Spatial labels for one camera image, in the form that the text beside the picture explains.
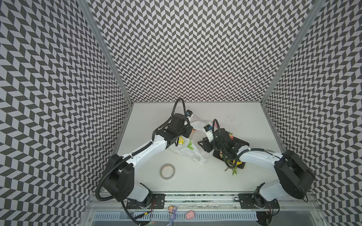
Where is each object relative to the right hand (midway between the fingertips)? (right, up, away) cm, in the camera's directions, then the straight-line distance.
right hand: (200, 144), depth 86 cm
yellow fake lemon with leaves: (+19, -14, -4) cm, 24 cm away
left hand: (-7, +12, -2) cm, 14 cm away
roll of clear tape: (-20, -16, -3) cm, 26 cm away
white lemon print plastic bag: (-10, +1, -5) cm, 11 cm away
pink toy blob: (-7, -30, -18) cm, 36 cm away
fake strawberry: (+22, +3, +8) cm, 23 cm away
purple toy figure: (-15, -28, -18) cm, 37 cm away
